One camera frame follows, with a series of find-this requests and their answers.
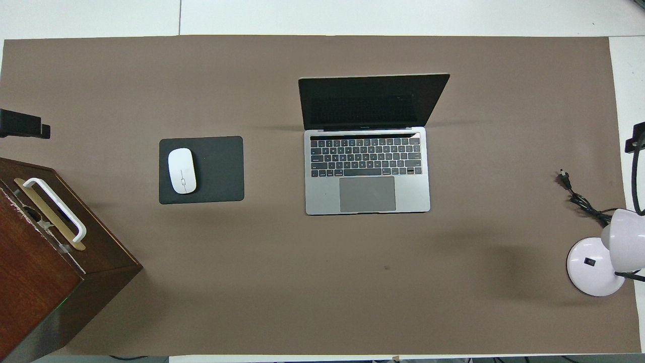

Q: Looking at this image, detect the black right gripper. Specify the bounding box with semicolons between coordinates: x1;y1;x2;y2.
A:
625;123;645;153

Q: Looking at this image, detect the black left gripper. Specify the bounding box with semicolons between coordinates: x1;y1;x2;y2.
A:
0;108;51;139

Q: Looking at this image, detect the silver Apple laptop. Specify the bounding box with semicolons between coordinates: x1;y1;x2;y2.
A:
297;73;451;216

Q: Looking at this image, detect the white desk lamp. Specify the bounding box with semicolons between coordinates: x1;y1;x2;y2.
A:
567;208;645;297

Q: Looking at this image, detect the dark brown wooden box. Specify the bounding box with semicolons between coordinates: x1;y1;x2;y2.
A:
0;157;144;361

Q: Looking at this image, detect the white computer mouse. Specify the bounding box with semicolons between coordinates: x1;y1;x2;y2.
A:
168;147;198;195

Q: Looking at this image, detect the black mouse pad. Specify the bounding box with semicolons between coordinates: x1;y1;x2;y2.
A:
159;136;245;205

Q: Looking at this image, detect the brown table mat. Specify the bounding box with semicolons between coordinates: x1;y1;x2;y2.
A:
0;35;643;356

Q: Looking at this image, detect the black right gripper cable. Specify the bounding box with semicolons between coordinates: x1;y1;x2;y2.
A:
632;144;645;216

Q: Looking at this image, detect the gold handle plate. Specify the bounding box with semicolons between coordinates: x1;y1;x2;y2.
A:
14;177;86;251

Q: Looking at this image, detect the white box handle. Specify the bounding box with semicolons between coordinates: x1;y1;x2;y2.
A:
23;177;87;244

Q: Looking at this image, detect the black power cable plug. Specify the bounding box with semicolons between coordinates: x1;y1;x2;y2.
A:
559;170;613;227

